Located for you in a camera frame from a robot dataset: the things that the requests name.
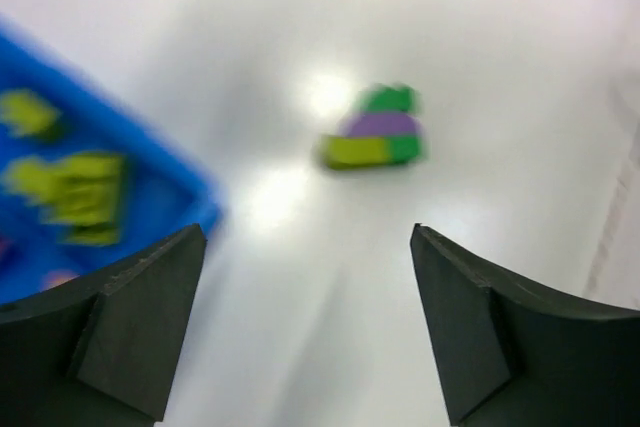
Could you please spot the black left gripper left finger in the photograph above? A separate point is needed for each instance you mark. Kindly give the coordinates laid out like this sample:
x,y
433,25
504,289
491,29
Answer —
x,y
102,349

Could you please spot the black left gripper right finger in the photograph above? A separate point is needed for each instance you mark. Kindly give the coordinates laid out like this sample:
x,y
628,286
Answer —
x,y
510,351

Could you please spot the lime green lego brick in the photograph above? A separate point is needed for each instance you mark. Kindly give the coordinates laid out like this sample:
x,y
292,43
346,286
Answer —
x,y
82,193

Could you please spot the blue plastic sorting bin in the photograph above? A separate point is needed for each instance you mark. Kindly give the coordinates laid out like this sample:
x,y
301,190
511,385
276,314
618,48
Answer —
x,y
164,191

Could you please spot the small lime lego brick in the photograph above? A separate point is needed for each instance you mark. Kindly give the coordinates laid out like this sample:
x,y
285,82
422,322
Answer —
x,y
27,115

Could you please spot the purple oval printed lego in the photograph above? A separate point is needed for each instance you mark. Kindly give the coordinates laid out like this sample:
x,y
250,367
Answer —
x,y
55,278

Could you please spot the green sloped lego brick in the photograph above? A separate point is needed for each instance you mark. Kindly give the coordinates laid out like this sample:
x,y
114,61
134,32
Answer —
x,y
381,130

